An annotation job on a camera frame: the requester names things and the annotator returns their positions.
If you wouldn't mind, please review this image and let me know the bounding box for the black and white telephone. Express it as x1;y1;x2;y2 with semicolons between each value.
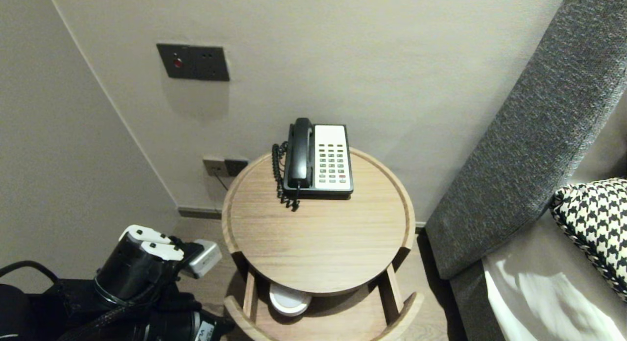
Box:
283;124;354;200

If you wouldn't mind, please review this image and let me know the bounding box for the dark wall switch panel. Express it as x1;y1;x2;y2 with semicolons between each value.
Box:
156;43;230;82

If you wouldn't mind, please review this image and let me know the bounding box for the white bed sheet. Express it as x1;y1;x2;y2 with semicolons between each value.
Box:
482;209;627;341

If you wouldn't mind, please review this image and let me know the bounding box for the grey fabric headboard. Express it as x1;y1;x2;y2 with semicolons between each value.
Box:
424;0;627;281

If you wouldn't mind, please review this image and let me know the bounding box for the dark wall outlet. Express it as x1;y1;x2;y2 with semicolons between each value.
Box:
225;158;249;177

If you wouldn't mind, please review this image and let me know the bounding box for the black white houndstooth pillow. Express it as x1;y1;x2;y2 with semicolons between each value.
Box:
549;178;627;302

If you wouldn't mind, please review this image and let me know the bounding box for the black coiled phone cord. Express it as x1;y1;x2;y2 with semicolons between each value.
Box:
272;142;300;212

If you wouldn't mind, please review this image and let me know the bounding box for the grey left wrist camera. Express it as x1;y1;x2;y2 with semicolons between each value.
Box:
188;239;222;279

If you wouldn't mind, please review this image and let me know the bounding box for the beige wall outlet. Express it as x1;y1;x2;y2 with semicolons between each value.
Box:
203;157;229;178

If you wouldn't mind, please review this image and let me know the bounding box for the round wooden side table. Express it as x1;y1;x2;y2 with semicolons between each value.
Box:
221;146;416;298

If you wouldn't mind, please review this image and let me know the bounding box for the round wooden nightstand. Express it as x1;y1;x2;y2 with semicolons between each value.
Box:
224;265;425;341

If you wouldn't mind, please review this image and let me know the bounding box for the black telephone handset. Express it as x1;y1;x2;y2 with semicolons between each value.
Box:
287;118;314;189

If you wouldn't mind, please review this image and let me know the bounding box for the white round puck device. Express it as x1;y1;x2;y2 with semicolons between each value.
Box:
268;282;313;317

